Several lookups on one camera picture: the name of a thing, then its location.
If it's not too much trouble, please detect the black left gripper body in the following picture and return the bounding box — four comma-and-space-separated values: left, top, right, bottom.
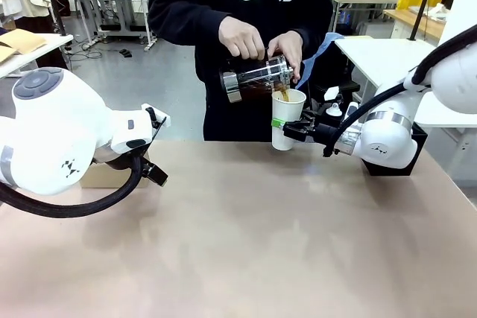
139, 157, 169, 187

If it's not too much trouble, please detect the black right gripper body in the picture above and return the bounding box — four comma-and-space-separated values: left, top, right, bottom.
282, 110, 339, 148

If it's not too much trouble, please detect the white paper cup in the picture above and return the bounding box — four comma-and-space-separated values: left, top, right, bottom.
271, 89, 308, 152

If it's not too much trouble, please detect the brown cardboard cup carrier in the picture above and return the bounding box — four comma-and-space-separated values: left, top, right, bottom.
79, 152, 151, 189

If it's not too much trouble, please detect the glass coffee pitcher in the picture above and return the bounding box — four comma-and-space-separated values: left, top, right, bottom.
218, 54, 300, 104

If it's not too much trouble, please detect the person's left forearm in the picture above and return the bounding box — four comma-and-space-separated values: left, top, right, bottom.
297, 4, 335, 53

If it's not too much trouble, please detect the person's right forearm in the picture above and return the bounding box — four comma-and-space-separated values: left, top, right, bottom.
147, 0, 234, 42

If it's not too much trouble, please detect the person's left hand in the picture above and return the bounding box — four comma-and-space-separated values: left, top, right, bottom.
267, 30, 304, 81

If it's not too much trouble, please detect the person's right hand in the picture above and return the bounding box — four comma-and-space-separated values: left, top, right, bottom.
218, 15, 266, 61

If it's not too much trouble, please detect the blue cloth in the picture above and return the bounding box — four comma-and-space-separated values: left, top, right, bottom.
297, 32, 344, 90

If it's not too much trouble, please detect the black box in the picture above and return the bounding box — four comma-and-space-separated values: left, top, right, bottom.
360, 123, 429, 178

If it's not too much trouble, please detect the wooden table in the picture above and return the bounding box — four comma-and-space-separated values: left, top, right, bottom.
382, 7, 447, 42

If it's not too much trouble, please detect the black stand pole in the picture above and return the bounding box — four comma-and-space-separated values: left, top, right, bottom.
408, 0, 440, 42

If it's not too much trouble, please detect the white table with brown sheets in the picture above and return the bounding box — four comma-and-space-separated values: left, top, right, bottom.
0, 31, 75, 79

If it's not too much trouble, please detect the brown paper sheet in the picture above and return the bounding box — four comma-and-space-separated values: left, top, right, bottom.
0, 29, 48, 63

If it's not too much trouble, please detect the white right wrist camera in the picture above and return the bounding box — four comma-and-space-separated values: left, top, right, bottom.
323, 86, 359, 119

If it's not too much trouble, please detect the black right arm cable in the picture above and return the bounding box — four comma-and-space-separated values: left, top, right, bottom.
322, 24, 477, 158

